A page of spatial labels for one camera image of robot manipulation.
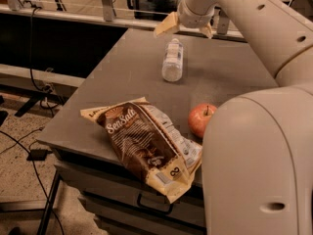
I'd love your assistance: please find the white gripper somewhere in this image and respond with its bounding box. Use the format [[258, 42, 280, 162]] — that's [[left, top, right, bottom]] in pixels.
[[154, 0, 215, 39]]

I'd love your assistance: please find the clear plastic water bottle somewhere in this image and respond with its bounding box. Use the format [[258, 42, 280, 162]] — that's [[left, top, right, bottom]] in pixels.
[[161, 38, 184, 82]]

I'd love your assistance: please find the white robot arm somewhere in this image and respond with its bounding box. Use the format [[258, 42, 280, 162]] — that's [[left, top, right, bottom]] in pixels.
[[155, 0, 313, 235]]

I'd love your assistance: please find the red apple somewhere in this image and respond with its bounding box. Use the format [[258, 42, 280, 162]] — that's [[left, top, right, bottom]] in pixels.
[[188, 103, 217, 138]]

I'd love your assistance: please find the brown SenSala chip bag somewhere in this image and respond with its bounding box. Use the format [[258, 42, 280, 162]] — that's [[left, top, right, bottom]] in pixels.
[[80, 98, 202, 203]]

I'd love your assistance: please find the grey drawer cabinet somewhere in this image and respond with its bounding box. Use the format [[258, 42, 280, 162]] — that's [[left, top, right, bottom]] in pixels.
[[56, 150, 206, 235]]

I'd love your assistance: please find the black power adapter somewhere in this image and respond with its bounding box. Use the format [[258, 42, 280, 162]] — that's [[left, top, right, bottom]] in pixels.
[[27, 149, 48, 161]]

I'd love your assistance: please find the black metal table leg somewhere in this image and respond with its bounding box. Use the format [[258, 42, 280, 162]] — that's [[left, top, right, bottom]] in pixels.
[[37, 171, 61, 235]]

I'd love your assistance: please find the metal railing post right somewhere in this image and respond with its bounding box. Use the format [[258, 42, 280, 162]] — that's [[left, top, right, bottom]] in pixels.
[[217, 10, 230, 35]]

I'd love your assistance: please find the black hanging cable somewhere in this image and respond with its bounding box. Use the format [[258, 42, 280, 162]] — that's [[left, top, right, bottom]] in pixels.
[[28, 6, 67, 111]]

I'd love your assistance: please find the black drawer handle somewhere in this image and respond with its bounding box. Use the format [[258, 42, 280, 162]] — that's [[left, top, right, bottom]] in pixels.
[[137, 193, 173, 214]]

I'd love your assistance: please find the black floor cable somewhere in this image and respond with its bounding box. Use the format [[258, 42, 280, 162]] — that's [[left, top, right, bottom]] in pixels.
[[0, 126, 66, 235]]

